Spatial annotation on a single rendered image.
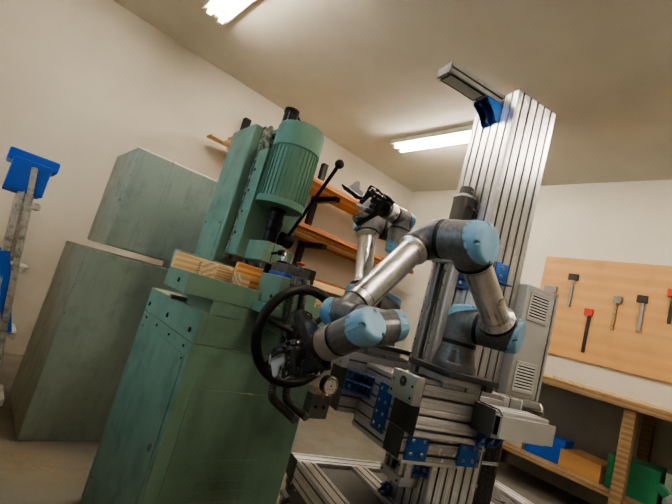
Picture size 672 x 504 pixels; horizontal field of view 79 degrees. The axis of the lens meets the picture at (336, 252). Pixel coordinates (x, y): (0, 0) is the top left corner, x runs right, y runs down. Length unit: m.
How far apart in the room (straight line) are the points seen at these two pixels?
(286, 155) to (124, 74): 2.57
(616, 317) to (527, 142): 2.44
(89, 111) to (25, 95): 0.39
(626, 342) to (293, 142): 3.33
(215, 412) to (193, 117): 3.03
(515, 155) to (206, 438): 1.59
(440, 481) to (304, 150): 1.34
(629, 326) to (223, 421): 3.45
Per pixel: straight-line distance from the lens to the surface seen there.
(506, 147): 1.93
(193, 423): 1.32
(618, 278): 4.24
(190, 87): 4.03
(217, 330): 1.26
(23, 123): 3.68
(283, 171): 1.45
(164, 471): 1.36
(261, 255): 1.42
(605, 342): 4.16
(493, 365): 1.88
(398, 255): 1.13
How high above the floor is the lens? 0.91
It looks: 8 degrees up
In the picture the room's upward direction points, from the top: 16 degrees clockwise
